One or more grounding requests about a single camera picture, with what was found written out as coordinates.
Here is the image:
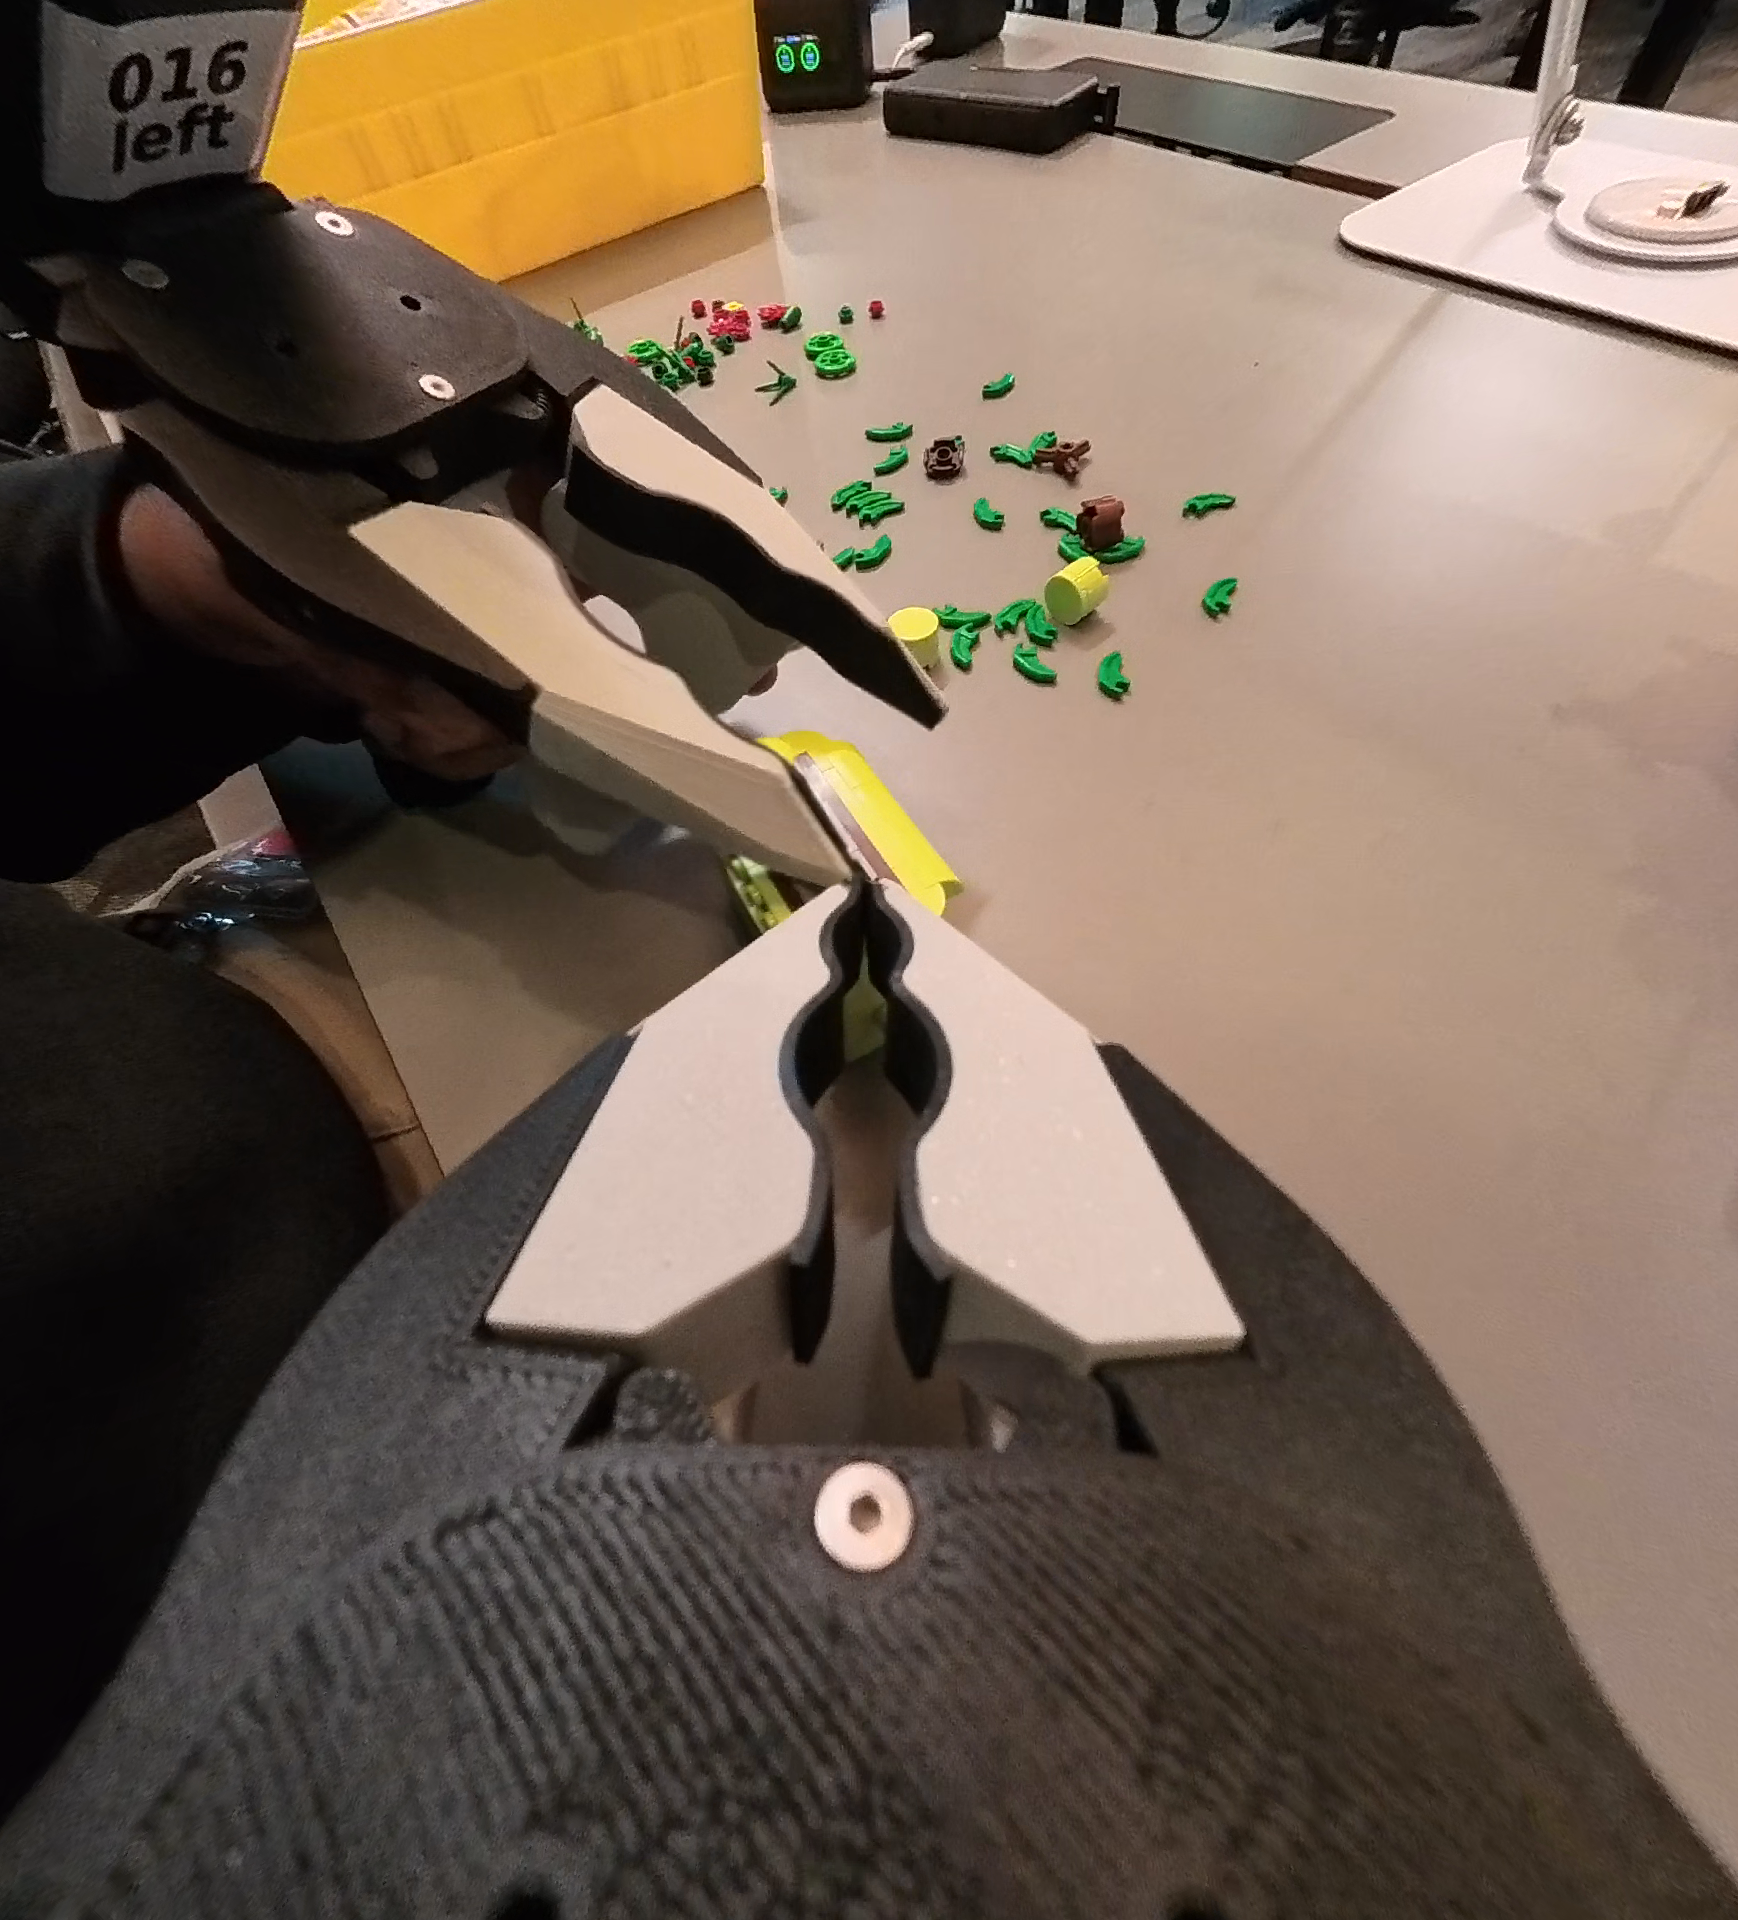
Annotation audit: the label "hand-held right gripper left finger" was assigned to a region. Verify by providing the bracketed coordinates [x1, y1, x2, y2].
[482, 883, 870, 1370]

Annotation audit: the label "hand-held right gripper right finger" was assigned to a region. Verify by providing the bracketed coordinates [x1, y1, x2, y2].
[868, 883, 1250, 1382]

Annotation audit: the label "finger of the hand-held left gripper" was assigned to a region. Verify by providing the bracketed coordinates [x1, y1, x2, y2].
[559, 378, 951, 735]
[349, 494, 859, 890]

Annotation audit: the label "lime brick pot figure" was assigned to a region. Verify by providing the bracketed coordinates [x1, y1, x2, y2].
[722, 729, 962, 935]

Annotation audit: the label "person's left hand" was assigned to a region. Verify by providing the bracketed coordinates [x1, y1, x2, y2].
[116, 481, 537, 800]

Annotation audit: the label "cluster of red flower pieces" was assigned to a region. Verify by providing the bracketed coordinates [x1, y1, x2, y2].
[569, 293, 893, 398]

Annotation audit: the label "yellow storage bin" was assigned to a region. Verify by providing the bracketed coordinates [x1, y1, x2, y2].
[257, 0, 768, 287]

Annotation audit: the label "clear plastic bag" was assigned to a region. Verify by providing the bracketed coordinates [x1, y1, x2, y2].
[134, 836, 323, 961]

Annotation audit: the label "black charger with green display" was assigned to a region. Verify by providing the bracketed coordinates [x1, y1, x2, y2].
[756, 0, 872, 115]

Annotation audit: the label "black power adapter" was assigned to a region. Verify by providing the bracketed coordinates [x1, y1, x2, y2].
[880, 61, 1119, 155]

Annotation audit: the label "scattered green leaf pieces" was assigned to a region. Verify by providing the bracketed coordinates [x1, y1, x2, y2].
[756, 366, 1245, 705]

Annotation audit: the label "person's black clothing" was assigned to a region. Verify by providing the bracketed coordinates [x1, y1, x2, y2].
[0, 870, 399, 1920]

